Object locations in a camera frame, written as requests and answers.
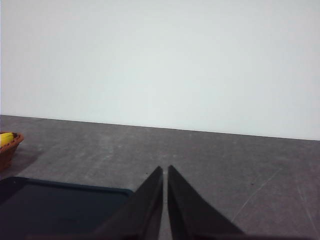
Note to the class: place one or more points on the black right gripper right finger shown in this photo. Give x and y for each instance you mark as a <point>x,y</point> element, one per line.
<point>190,212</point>

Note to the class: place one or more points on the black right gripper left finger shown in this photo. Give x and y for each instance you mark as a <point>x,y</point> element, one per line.
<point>142,210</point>

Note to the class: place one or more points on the dark rectangular tray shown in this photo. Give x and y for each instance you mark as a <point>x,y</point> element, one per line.
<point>55,205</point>

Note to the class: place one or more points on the yellow banana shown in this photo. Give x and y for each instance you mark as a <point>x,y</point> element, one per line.
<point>5,138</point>

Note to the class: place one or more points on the brown wicker basket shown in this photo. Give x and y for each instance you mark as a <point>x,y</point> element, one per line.
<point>8,155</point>

